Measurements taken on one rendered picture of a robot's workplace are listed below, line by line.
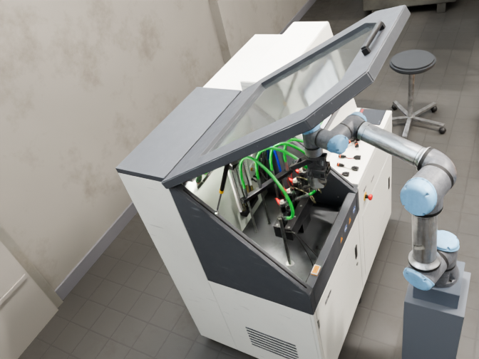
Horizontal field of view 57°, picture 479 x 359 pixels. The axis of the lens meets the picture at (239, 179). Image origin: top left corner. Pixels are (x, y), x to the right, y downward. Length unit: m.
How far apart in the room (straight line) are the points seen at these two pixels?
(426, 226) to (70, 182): 2.66
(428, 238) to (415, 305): 0.51
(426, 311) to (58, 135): 2.64
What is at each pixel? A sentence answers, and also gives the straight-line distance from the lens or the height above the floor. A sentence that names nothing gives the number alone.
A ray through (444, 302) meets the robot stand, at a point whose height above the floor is 0.83.
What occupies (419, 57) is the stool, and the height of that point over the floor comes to 0.68.
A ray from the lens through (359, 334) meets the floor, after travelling 2.97.
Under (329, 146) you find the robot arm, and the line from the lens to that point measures 1.71.
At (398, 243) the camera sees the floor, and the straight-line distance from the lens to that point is 3.39.
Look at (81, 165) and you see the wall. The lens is 3.64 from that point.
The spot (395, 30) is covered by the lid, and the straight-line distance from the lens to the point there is 1.54.
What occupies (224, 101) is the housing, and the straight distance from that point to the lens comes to 2.23.
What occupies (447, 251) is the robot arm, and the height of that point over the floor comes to 1.12.
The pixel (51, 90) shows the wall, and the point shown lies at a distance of 3.42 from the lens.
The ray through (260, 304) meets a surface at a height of 0.73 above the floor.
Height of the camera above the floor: 2.58
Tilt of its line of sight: 39 degrees down
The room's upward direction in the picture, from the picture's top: 16 degrees counter-clockwise
